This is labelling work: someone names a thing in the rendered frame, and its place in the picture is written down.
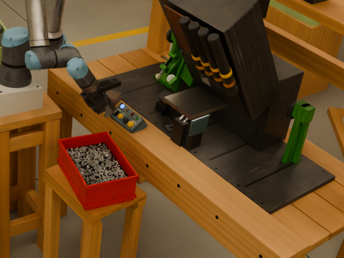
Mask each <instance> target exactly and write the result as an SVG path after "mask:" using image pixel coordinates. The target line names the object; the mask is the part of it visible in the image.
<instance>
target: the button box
mask: <svg viewBox="0 0 344 258"><path fill-rule="evenodd" d="M122 104H124V103H120V104H119V105H118V106H117V107H116V110H118V112H119V113H118V114H117V115H113V113H112V114H110V117H112V118H113V119H114V120H115V121H117V122H118V123H119V124H120V125H121V126H123V127H124V128H125V129H126V130H128V131H129V132H130V133H135V132H137V131H140V130H143V129H145V128H146V127H147V124H146V122H145V121H144V119H143V118H142V117H140V116H139V115H138V114H137V113H135V112H134V111H133V110H131V109H130V108H129V107H128V106H126V105H125V104H124V108H121V107H120V106H121V105H122ZM127 108H129V109H130V110H129V111H128V112H126V111H125V110H126V109H127ZM131 112H134V113H135V114H134V115H133V116H131V115H130V114H131ZM119 114H123V118H125V117H126V118H128V122H129V121H133V123H134V125H133V126H132V127H128V126H127V123H128V122H127V123H124V122H123V118H121V119H119V118H118V115H119ZM137 116H139V117H140V119H139V120H136V119H135V118H136V117H137Z"/></svg>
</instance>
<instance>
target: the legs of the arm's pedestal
mask: <svg viewBox="0 0 344 258"><path fill-rule="evenodd" d="M59 134H60V119H56V120H52V121H47V122H43V123H39V124H35V125H30V126H26V127H21V128H18V133H14V134H9V131H5V132H1V133H0V258H10V237H13V236H15V235H18V234H21V233H24V232H28V231H31V230H34V229H37V237H36V245H37V246H38V248H39V249H40V251H41V252H42V253H43V252H44V223H45V194H46V183H45V181H44V170H45V169H47V168H50V167H52V166H55V165H58V162H57V159H58V155H59V144H58V139H59ZM37 145H39V161H38V194H37V193H36V191H35V171H36V146H37ZM14 151H18V176H17V185H14V186H11V187H10V152H14ZM16 200H17V217H18V219H15V220H12V221H10V202H12V201H16Z"/></svg>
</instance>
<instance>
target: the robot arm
mask: <svg viewBox="0 0 344 258"><path fill-rule="evenodd" d="M65 2H66V0H25V5H26V15H27V24H28V28H25V27H23V28H22V27H13V28H9V29H7V30H6V31H5V32H4V33H3V37H2V56H1V64H0V84H1V85H3V86H5V87H9V88H23V87H26V86H28V85H30V84H31V82H32V75H31V72H30V70H43V69H58V68H67V71H68V74H69V75H70V76H71V77H72V78H73V79H74V81H75V82H76V83H77V85H78V86H79V87H80V89H81V90H82V92H81V93H80V95H81V96H82V98H83V99H84V101H85V103H86V104H87V106H88V107H90V108H91V109H92V110H93V111H94V112H95V113H97V114H98V115H99V114H101V113H103V112H105V114H104V117H107V116H109V115H110V114H112V113H113V114H115V113H116V107H115V105H114V104H113V103H112V101H111V99H110V97H109V96H108V95H107V94H106V93H105V92H106V91H108V90H111V89H114V88H117V87H120V86H121V81H120V80H119V79H118V78H116V77H112V78H109V79H106V80H104V81H101V82H98V80H97V79H96V77H95V76H94V74H93V73H92V72H91V70H90V69H89V67H88V66H87V64H86V62H85V61H84V60H83V58H82V56H81V55H80V53H79V51H78V49H77V48H76V47H75V46H74V45H73V44H70V43H66V36H65V34H64V32H63V30H62V28H61V27H60V26H61V21H62V16H63V11H64V7H65Z"/></svg>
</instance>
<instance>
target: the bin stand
mask: <svg viewBox="0 0 344 258"><path fill-rule="evenodd" d="M44 181H45V183H46V194H45V223H44V252H43V258H58V252H59V233H60V213H61V199H63V200H64V201H65V202H66V203H67V204H68V205H69V206H70V207H71V208H72V209H73V210H74V211H75V212H76V214H77V215H78V216H79V217H80V218H81V219H82V229H81V242H80V255H79V258H99V254H100V244H101V234H102V223H101V218H104V217H106V216H108V215H110V214H112V213H115V212H117V211H119V210H121V209H124V208H126V211H125V219H124V228H123V236H122V243H121V251H120V258H136V253H137V246H138V239H139V232H140V225H141V218H142V211H143V206H145V203H146V196H147V194H146V193H145V192H144V191H143V190H142V189H141V188H140V187H138V186H137V185H136V189H135V195H136V198H134V200H132V201H127V202H123V203H118V204H114V205H110V206H105V207H100V208H96V209H91V210H87V211H85V210H84V208H83V207H82V205H81V203H80V201H79V200H78V198H77V196H76V195H75V193H74V191H73V189H72V188H71V186H70V184H69V182H68V181H67V179H66V177H65V175H64V174H63V172H62V170H61V168H60V167H59V165H55V166H52V167H50V168H47V169H45V170H44Z"/></svg>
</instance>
